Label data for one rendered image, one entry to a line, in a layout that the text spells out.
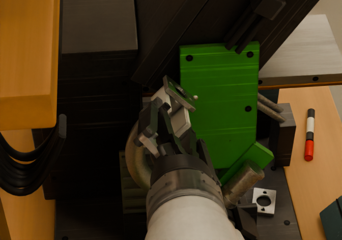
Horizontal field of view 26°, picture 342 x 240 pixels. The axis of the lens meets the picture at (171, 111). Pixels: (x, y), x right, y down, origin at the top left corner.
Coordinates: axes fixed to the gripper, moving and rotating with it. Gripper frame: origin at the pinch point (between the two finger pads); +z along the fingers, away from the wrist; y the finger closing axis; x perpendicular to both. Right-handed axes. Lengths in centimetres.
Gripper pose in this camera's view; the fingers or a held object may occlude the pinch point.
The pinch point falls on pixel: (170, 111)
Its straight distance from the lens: 104.2
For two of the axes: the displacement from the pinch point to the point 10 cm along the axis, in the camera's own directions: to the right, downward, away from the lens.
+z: -0.8, -4.9, 8.7
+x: -6.9, 6.6, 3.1
